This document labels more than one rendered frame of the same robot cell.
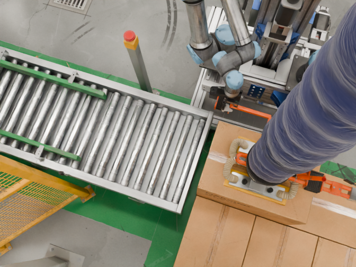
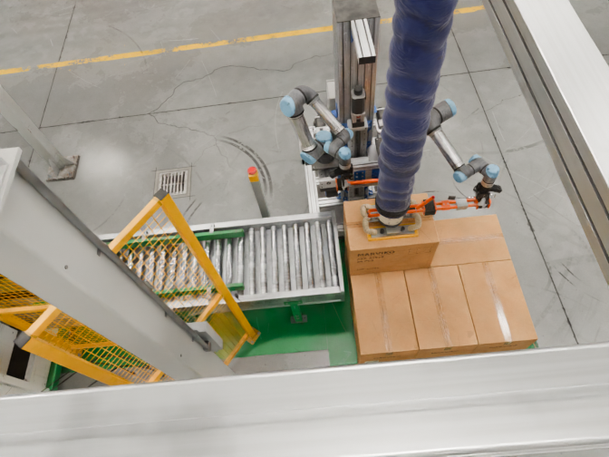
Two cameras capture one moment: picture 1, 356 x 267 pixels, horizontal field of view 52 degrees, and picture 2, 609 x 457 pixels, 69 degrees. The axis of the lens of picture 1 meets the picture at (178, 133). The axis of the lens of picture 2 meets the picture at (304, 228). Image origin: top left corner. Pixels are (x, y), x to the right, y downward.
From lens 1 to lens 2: 1.33 m
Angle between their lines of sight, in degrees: 17
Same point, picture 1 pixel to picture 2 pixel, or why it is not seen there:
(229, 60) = (335, 143)
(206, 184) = (355, 246)
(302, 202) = (429, 229)
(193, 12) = (299, 122)
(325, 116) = (403, 102)
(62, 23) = not seen: hidden behind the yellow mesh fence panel
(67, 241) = not seen: hidden behind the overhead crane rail
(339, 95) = (402, 82)
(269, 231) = (419, 277)
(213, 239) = (380, 301)
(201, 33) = (308, 138)
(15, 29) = not seen: hidden behind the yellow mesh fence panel
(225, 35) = (323, 137)
